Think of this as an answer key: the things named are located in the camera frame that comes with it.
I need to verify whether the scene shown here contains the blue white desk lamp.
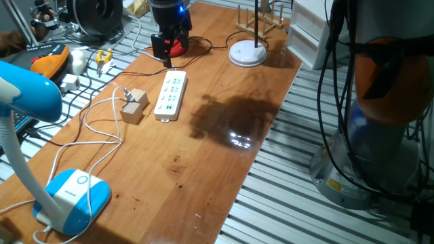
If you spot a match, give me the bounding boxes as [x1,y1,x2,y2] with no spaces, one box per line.
[0,60,112,237]

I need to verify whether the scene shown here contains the aluminium frame post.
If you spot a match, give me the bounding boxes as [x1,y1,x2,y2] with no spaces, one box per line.
[3,0,38,47]

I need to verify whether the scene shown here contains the white plastic drawer cabinet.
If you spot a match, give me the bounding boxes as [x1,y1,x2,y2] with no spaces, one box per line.
[286,0,357,71]

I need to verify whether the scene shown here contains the orange black teach pendant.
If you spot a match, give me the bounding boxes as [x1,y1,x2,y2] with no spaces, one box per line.
[9,42,71,79]

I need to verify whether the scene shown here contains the white oval plastic object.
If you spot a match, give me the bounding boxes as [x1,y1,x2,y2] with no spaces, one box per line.
[69,49,88,76]

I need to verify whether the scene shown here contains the wooden peg rack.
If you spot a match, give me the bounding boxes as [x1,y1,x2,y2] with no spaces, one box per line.
[236,0,285,41]

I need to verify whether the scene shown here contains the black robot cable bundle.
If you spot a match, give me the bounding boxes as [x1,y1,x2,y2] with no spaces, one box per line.
[317,0,434,204]

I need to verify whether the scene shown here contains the yellow-handled pliers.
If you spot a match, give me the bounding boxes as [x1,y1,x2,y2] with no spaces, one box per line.
[94,47,113,78]

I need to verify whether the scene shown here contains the white power strip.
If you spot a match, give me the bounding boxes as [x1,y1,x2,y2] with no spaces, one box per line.
[153,70,188,122]

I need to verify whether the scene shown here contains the black white-lamp cord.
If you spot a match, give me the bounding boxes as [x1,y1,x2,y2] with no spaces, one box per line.
[212,30,269,50]

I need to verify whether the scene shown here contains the white power adapter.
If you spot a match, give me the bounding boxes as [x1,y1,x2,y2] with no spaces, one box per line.
[59,73,81,94]

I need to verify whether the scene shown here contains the grey-white power strip cable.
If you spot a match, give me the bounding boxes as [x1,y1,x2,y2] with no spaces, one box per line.
[127,13,177,72]

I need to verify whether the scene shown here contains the white round lamp base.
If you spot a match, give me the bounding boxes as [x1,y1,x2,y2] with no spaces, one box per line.
[229,0,268,68]

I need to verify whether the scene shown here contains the white lamp cord with plug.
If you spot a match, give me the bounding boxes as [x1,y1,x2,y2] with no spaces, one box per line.
[0,86,136,244]

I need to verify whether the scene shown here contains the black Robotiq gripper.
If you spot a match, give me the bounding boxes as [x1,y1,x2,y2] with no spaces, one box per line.
[149,0,193,68]

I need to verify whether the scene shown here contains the yellow paper bag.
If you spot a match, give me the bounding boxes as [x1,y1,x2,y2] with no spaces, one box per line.
[127,0,150,20]

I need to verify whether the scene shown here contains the forearm in brown sleeve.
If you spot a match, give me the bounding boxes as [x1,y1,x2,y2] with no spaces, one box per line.
[0,29,28,58]

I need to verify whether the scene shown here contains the light wooden block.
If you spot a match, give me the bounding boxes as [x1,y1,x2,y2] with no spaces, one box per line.
[130,87,149,110]
[119,101,144,125]

